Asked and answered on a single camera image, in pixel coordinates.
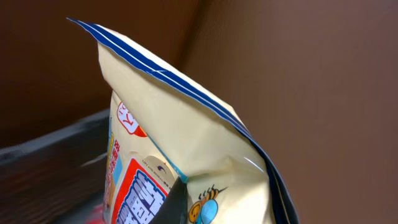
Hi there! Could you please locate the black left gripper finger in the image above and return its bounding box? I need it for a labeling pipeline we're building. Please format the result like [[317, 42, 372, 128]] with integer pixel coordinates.
[[150, 178, 188, 224]]

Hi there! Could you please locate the grey plastic shopping basket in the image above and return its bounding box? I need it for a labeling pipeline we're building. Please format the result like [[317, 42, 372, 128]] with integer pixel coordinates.
[[1, 110, 109, 223]]

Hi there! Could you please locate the cream snack bag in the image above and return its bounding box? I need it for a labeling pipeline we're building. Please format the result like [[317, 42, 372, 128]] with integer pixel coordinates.
[[80, 22, 299, 224]]

